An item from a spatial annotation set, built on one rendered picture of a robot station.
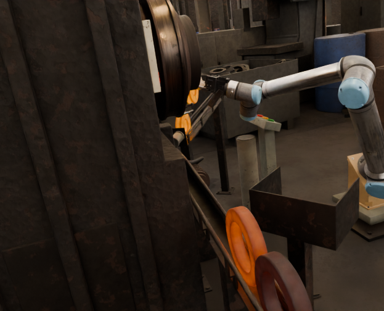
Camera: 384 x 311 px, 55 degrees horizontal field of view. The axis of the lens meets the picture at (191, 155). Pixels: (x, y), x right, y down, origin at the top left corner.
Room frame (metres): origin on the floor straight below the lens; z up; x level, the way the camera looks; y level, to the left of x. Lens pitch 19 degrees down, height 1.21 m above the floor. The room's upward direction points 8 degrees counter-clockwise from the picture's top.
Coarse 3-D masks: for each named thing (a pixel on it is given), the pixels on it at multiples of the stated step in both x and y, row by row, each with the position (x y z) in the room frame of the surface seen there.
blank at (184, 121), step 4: (184, 116) 1.97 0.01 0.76; (188, 116) 2.02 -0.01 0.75; (176, 120) 1.93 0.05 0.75; (180, 120) 1.92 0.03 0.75; (184, 120) 2.00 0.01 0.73; (188, 120) 2.02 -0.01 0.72; (176, 124) 1.92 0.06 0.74; (180, 124) 1.91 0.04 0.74; (184, 124) 2.01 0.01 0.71; (188, 124) 2.01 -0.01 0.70; (188, 128) 2.00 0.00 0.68
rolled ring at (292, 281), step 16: (272, 256) 0.60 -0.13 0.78; (256, 272) 0.65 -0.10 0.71; (272, 272) 0.57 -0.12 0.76; (288, 272) 0.55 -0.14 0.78; (272, 288) 0.64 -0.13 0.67; (288, 288) 0.52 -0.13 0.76; (304, 288) 0.52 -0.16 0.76; (272, 304) 0.62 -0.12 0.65; (288, 304) 0.52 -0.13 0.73; (304, 304) 0.51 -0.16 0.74
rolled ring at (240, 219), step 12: (228, 216) 0.81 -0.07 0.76; (240, 216) 0.74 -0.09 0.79; (252, 216) 0.74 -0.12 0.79; (228, 228) 0.83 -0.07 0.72; (240, 228) 0.74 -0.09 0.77; (252, 228) 0.71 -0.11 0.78; (228, 240) 0.84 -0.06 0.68; (240, 240) 0.82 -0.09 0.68; (252, 240) 0.69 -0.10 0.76; (240, 252) 0.80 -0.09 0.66; (252, 252) 0.68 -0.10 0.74; (264, 252) 0.68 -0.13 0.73; (240, 264) 0.77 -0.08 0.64; (252, 264) 0.69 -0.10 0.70; (252, 276) 0.69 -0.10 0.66
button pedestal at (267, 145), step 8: (256, 120) 2.27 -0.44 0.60; (264, 120) 2.18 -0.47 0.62; (264, 128) 2.16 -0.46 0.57; (272, 128) 2.17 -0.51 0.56; (264, 136) 2.23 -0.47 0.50; (272, 136) 2.24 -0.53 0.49; (264, 144) 2.24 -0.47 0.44; (272, 144) 2.24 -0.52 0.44; (264, 152) 2.25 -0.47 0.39; (272, 152) 2.24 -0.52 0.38; (264, 160) 2.26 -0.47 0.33; (272, 160) 2.24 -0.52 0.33; (264, 168) 2.27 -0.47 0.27; (272, 168) 2.24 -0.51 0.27; (264, 176) 2.27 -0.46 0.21
